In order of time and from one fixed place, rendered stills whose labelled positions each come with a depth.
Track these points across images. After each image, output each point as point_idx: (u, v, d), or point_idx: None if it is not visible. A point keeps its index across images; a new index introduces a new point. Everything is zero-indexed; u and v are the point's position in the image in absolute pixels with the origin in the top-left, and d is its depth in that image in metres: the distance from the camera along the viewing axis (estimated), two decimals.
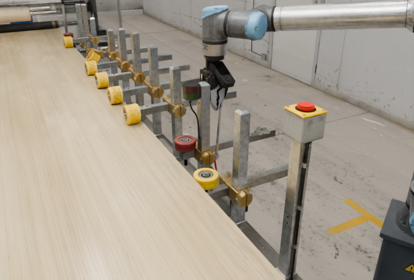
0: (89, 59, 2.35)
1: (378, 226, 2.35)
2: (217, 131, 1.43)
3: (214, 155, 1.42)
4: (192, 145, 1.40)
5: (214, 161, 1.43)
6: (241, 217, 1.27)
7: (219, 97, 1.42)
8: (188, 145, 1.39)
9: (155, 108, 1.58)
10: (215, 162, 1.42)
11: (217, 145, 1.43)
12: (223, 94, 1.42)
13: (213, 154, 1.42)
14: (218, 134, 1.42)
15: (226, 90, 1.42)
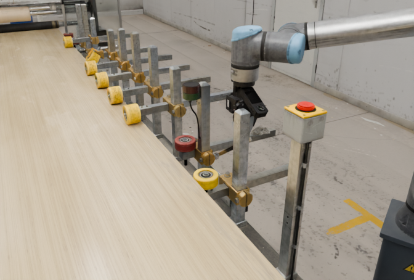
0: (89, 59, 2.35)
1: (378, 226, 2.35)
2: (230, 147, 1.36)
3: (215, 158, 1.42)
4: (192, 145, 1.40)
5: None
6: (241, 217, 1.27)
7: None
8: (188, 145, 1.39)
9: (155, 108, 1.58)
10: None
11: (222, 153, 1.40)
12: (252, 123, 1.28)
13: (214, 156, 1.42)
14: (229, 150, 1.37)
15: (255, 119, 1.28)
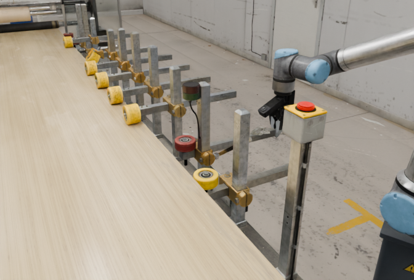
0: (89, 59, 2.35)
1: (378, 226, 2.35)
2: (230, 147, 1.36)
3: (215, 158, 1.42)
4: (192, 145, 1.40)
5: None
6: (241, 217, 1.27)
7: (276, 126, 1.61)
8: (188, 145, 1.39)
9: (155, 108, 1.58)
10: None
11: (222, 153, 1.40)
12: (278, 126, 1.59)
13: (214, 156, 1.42)
14: (229, 150, 1.37)
15: (280, 124, 1.58)
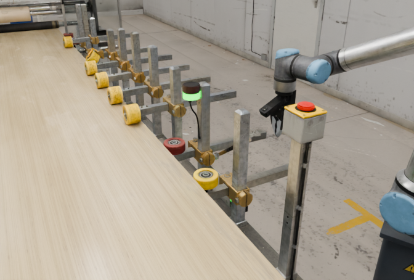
0: (89, 59, 2.35)
1: (378, 226, 2.35)
2: (230, 147, 1.36)
3: (215, 158, 1.42)
4: (181, 148, 1.38)
5: None
6: (241, 217, 1.27)
7: (276, 126, 1.61)
8: (177, 148, 1.37)
9: (155, 108, 1.58)
10: None
11: (222, 153, 1.40)
12: (279, 126, 1.59)
13: (214, 156, 1.42)
14: (229, 150, 1.37)
15: (281, 124, 1.58)
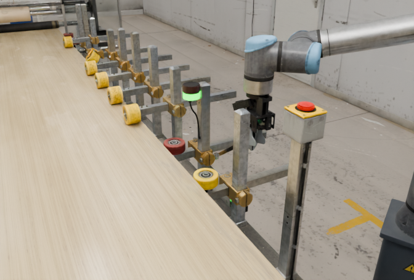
0: (89, 59, 2.35)
1: (378, 226, 2.35)
2: (230, 147, 1.36)
3: (215, 158, 1.42)
4: (181, 148, 1.38)
5: None
6: (241, 217, 1.27)
7: None
8: (177, 148, 1.37)
9: (155, 108, 1.58)
10: None
11: (222, 153, 1.40)
12: None
13: (214, 156, 1.42)
14: (229, 150, 1.37)
15: None
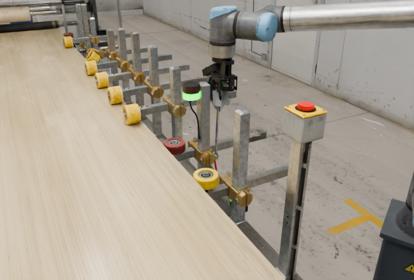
0: (89, 59, 2.35)
1: (378, 226, 2.35)
2: (215, 131, 1.44)
3: (214, 155, 1.42)
4: (181, 148, 1.38)
5: (214, 161, 1.43)
6: (241, 217, 1.27)
7: None
8: (177, 148, 1.37)
9: (155, 108, 1.58)
10: (215, 162, 1.42)
11: (215, 145, 1.43)
12: (212, 95, 1.40)
13: (213, 154, 1.42)
14: (217, 134, 1.43)
15: None
